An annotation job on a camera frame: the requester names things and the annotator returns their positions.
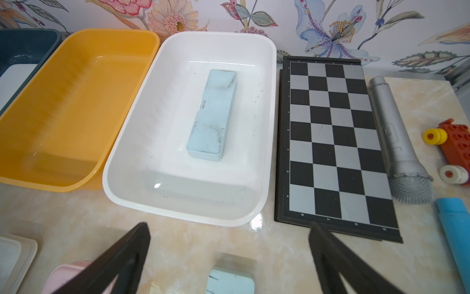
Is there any light blue pencil case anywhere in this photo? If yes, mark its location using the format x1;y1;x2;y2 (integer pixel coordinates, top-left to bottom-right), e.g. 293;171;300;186
187;69;237;161
206;267;255;294

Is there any pink pencil case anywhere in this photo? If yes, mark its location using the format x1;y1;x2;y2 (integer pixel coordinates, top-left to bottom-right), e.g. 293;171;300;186
41;260;118;294

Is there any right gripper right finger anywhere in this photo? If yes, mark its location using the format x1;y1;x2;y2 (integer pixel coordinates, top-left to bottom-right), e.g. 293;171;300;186
308;223;402;294

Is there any black silver chessboard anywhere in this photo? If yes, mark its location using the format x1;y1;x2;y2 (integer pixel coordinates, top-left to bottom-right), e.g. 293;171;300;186
274;56;403;243

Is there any white storage box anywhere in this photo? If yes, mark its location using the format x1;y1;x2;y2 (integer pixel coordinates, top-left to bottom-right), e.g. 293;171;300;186
102;32;277;227

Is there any red toy brick car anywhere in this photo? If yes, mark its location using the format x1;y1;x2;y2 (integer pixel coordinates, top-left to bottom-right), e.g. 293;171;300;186
423;118;470;186

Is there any dark teal storage box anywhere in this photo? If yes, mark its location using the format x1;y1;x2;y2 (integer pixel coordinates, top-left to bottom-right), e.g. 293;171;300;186
1;29;62;113

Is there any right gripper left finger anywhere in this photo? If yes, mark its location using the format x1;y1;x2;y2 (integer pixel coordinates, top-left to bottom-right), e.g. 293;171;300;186
55;222;151;294

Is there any silver toy microphone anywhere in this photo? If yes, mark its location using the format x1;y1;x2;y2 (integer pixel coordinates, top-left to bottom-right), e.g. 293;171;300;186
369;76;435;205

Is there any yellow storage box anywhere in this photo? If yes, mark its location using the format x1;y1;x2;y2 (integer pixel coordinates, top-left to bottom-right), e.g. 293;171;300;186
1;29;160;192

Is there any white pencil case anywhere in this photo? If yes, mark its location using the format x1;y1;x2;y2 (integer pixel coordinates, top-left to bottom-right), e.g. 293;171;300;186
1;234;38;294

